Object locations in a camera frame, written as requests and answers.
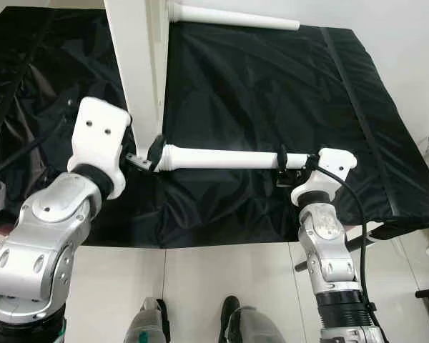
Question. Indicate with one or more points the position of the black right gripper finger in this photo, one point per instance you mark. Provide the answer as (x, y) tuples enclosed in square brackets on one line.
[(312, 162), (282, 161)]

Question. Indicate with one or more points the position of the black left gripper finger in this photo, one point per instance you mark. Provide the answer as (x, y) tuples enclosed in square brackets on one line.
[(156, 152)]

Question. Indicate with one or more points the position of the white plastic ribbed tabletop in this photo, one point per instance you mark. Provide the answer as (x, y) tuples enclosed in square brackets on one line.
[(139, 71)]

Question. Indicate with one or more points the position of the grey robot right foot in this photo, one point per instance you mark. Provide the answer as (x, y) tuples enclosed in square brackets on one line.
[(254, 325)]

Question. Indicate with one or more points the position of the grey robot foot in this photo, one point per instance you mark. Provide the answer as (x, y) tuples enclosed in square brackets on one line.
[(254, 325), (146, 325)]

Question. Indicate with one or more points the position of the grey robot left foot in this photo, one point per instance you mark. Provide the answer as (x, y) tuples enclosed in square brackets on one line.
[(146, 325)]

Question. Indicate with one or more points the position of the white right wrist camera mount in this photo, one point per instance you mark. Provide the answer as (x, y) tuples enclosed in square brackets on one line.
[(329, 168)]

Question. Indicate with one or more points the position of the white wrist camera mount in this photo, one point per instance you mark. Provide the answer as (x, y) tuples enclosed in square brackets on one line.
[(100, 136), (329, 168)]

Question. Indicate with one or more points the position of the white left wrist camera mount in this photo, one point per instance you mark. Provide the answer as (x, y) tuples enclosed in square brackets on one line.
[(100, 136)]

